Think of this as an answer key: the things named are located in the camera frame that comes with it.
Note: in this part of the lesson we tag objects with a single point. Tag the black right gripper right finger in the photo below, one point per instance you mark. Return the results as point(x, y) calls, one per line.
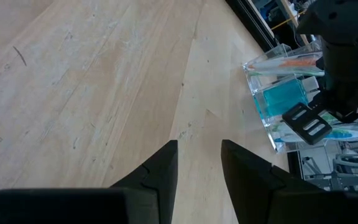
point(247, 180)

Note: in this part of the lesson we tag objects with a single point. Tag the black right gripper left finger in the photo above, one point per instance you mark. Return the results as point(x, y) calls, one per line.
point(166, 180)

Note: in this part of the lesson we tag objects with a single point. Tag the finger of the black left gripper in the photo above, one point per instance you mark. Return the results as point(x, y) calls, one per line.
point(294, 123)

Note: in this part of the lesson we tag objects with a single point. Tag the blue mouthwash bottle white cap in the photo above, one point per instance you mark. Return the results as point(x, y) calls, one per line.
point(275, 109)
point(278, 90)

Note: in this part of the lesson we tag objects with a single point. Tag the green and white toothbrush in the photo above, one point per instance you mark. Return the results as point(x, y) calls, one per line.
point(329, 119)

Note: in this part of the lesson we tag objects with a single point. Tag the blue and white toothbrush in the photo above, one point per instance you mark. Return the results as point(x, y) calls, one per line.
point(342, 134)

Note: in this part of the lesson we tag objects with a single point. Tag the orange and white toothbrush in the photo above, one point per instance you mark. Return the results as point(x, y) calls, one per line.
point(297, 63)

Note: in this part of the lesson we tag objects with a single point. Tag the clear acrylic organizer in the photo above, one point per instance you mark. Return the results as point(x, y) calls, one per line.
point(253, 87)

